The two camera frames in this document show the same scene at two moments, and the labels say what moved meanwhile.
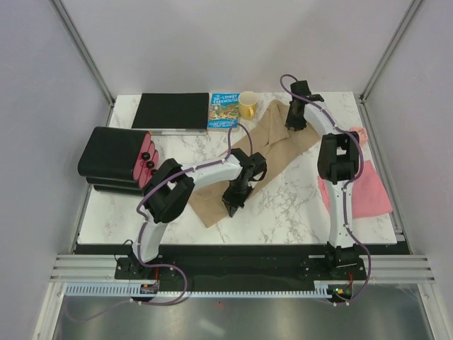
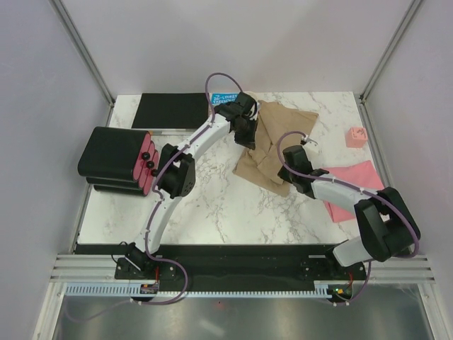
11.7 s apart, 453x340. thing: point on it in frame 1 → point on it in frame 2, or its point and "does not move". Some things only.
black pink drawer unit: x=119 y=161 does not move
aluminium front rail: x=377 y=268 does not move
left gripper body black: x=236 y=193 → x=245 y=135
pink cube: x=362 y=133 does not move
